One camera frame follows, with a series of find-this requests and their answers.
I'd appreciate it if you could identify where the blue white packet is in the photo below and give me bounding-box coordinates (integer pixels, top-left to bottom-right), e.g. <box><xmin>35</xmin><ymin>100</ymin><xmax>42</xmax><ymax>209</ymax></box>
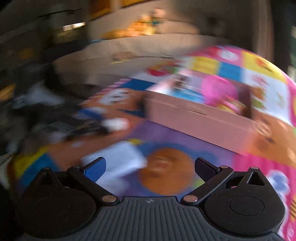
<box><xmin>171</xmin><ymin>90</ymin><xmax>204</xmax><ymax>104</ymax></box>

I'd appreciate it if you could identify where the colourful patchwork play mat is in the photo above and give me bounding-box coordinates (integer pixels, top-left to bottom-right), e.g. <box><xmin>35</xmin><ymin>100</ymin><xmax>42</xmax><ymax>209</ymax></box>
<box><xmin>7</xmin><ymin>46</ymin><xmax>295</xmax><ymax>240</ymax></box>

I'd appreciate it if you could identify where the pink cardboard box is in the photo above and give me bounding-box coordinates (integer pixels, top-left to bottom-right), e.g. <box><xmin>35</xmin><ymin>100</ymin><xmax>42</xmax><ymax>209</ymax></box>
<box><xmin>145</xmin><ymin>69</ymin><xmax>255</xmax><ymax>155</ymax></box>

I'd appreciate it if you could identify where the beige sofa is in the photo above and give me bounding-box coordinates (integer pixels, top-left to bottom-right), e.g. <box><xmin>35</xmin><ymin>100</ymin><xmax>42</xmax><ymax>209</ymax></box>
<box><xmin>53</xmin><ymin>14</ymin><xmax>209</xmax><ymax>82</ymax></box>

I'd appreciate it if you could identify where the yellow plush doll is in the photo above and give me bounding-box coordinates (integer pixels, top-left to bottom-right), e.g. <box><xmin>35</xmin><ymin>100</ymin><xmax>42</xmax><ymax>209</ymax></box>
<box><xmin>101</xmin><ymin>8</ymin><xmax>166</xmax><ymax>40</ymax></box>

